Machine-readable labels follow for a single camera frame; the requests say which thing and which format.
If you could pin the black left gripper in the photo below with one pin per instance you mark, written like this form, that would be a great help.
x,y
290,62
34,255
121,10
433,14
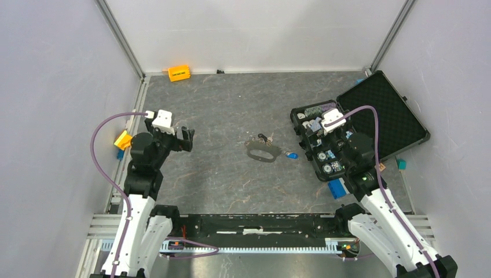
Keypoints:
x,y
179,144

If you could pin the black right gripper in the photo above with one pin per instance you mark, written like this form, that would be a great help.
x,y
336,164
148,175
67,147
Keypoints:
x,y
323,137

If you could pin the blue key tag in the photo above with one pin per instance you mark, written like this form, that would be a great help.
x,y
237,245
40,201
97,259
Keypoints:
x,y
292,155

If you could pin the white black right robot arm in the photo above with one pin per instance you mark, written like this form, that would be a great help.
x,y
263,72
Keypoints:
x,y
351,167

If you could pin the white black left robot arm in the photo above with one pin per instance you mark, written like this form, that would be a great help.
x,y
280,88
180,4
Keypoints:
x,y
144,225

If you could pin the blue green toy bricks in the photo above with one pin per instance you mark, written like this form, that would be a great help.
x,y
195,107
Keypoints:
x,y
338,188

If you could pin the yellow orange toy block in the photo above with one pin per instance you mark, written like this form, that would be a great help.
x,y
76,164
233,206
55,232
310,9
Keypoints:
x,y
123,141

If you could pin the black poker chip case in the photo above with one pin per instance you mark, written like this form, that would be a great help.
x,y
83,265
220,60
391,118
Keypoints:
x,y
390,123

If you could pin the silver house key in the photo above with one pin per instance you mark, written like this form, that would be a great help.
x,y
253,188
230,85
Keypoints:
x,y
270,140

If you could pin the orange yellow plastic block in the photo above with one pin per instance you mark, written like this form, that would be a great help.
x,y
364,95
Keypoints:
x,y
179,73

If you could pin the teal small cube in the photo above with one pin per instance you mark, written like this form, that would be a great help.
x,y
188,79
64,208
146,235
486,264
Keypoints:
x,y
401,164

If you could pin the black plastic key tag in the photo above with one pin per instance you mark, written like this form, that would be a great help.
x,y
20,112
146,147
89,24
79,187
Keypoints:
x,y
262,138

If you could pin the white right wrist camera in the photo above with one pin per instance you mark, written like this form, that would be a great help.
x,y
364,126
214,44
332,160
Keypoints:
x,y
331,120

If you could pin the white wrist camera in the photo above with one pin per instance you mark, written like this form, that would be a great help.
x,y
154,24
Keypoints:
x,y
161,119
331,120

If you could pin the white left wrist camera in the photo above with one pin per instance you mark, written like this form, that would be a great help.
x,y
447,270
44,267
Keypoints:
x,y
161,119

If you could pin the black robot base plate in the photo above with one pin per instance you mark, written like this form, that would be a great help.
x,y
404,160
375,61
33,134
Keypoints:
x,y
262,230

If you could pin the white toothed cable duct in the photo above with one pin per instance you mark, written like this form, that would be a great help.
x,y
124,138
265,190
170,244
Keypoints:
x,y
329,248

